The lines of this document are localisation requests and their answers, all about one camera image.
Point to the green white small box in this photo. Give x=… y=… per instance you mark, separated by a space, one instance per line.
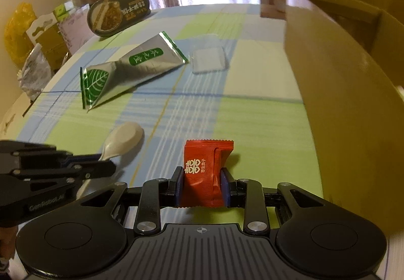
x=65 y=9

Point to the silver green tea bag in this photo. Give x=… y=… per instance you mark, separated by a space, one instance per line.
x=153 y=58

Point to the dark oval food container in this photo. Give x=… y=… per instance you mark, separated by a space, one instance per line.
x=109 y=17

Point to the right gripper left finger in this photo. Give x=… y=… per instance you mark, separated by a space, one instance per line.
x=157 y=194

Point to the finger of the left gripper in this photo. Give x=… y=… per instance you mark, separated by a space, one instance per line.
x=82 y=156
x=85 y=170

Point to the grey crumpled plastic bag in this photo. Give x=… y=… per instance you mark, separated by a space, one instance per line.
x=35 y=73

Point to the clear plastic tray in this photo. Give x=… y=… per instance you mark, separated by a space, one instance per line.
x=207 y=54

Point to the brown hang-tab carton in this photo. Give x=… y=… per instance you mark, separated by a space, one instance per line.
x=45 y=32

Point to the brown cardboard box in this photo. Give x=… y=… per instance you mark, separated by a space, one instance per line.
x=347 y=58

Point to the yellow plastic bag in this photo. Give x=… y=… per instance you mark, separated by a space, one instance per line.
x=17 y=42

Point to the white plastic spoon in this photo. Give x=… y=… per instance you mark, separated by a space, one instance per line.
x=121 y=140

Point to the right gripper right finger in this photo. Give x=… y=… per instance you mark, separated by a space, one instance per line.
x=248 y=195

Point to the white pink paper bag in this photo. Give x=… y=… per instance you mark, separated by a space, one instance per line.
x=75 y=29

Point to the checkered tablecloth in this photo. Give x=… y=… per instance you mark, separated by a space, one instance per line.
x=255 y=102

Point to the red candy packet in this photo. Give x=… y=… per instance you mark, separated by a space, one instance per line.
x=203 y=160

